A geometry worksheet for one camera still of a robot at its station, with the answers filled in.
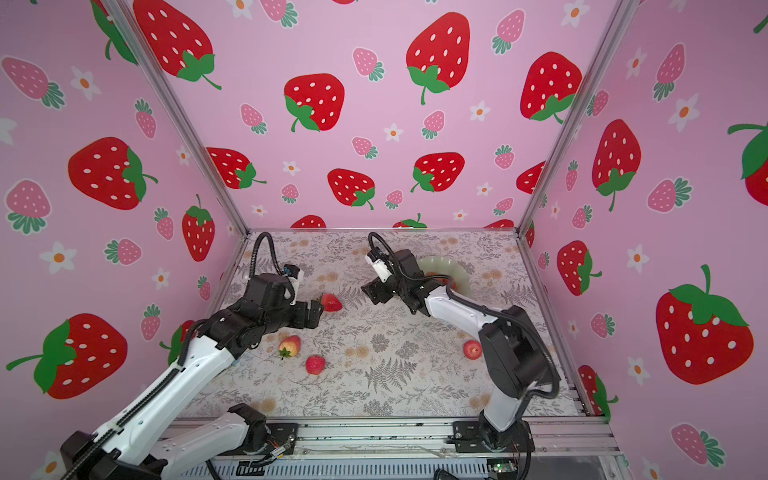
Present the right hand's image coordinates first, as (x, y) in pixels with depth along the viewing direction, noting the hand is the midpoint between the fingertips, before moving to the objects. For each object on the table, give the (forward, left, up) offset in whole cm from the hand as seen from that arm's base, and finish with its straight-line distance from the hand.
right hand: (371, 278), depth 88 cm
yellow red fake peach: (-19, +22, -11) cm, 31 cm away
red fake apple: (-13, -31, -12) cm, 36 cm away
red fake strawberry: (-4, +13, -10) cm, 17 cm away
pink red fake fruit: (-23, +13, -11) cm, 29 cm away
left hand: (-13, +14, +4) cm, 20 cm away
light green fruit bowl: (+16, -25, -11) cm, 32 cm away
